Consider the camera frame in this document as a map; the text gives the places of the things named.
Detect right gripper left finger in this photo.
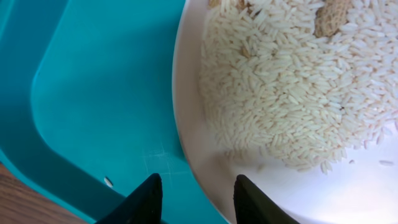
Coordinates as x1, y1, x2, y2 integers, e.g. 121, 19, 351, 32
95, 173, 163, 224

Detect large white plate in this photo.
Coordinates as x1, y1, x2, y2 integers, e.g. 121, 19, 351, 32
172, 0, 397, 223

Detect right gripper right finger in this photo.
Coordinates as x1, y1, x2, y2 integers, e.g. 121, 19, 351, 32
233, 174, 299, 224

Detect teal serving tray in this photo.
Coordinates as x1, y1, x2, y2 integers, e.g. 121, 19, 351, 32
1, 0, 224, 223

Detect rice leftovers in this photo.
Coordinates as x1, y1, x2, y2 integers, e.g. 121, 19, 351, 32
198, 0, 397, 172

